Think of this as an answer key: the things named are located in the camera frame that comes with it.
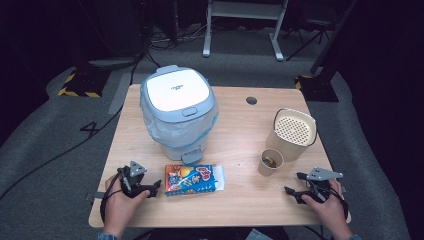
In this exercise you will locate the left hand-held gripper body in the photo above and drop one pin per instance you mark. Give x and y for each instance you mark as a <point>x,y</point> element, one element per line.
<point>135,173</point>

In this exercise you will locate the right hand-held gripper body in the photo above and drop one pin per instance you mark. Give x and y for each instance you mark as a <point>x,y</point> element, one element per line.
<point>321,175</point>

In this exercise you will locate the blue and orange snack packet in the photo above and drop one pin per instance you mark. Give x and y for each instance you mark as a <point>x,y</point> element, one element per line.
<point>190,180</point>

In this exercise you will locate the yellow tea bag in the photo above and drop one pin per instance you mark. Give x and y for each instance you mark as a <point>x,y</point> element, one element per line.
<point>270,162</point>

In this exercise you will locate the brown paper cup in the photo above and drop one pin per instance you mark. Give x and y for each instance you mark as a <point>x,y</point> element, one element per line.
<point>266,170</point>

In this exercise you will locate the beige strainer container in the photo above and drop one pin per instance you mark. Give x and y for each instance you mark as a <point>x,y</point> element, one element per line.
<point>293,128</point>

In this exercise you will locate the light blue pedal trash bin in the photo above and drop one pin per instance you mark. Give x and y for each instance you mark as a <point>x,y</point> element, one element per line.
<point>176,90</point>

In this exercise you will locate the person's right hand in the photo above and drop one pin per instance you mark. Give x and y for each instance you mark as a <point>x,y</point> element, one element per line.
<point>331,210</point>

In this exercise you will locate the person's left hand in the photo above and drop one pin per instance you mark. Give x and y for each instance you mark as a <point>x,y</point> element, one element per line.
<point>118,210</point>

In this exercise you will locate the grey tape piece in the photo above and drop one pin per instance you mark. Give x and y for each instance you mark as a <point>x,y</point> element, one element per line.
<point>99,195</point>

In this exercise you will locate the person's blue jeans leg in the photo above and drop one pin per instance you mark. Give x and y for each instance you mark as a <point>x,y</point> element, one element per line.
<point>258,235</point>

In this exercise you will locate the clear plastic bin liner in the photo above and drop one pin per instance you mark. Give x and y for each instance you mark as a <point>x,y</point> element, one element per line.
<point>173,130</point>

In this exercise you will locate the grey floor tape strip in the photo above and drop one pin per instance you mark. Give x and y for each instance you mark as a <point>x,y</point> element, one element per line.
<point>119,93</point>

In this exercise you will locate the black stand pole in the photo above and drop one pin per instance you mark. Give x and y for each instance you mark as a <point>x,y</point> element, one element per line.
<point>333,40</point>

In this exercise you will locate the black tripod stand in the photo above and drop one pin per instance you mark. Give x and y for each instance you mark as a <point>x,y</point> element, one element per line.
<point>313,30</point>

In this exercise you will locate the yellow black striped base plate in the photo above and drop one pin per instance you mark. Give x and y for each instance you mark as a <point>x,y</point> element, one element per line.
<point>318,88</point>
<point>83,85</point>

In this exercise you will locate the white desk frame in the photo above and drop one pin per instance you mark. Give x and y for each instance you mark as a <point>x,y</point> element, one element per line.
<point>245,10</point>

